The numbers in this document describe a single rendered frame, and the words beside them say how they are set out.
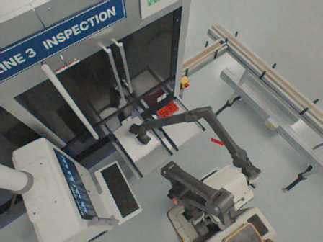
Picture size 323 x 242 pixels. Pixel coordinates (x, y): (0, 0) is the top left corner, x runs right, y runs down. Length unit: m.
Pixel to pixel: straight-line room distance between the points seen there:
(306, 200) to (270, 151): 0.63
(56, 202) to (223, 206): 0.71
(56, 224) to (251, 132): 2.43
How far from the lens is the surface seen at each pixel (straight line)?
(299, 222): 2.99
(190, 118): 1.36
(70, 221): 1.12
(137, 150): 1.81
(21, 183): 0.99
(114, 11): 1.04
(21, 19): 0.91
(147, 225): 2.61
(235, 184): 1.29
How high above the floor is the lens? 2.60
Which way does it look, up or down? 66 degrees down
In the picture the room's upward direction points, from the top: straight up
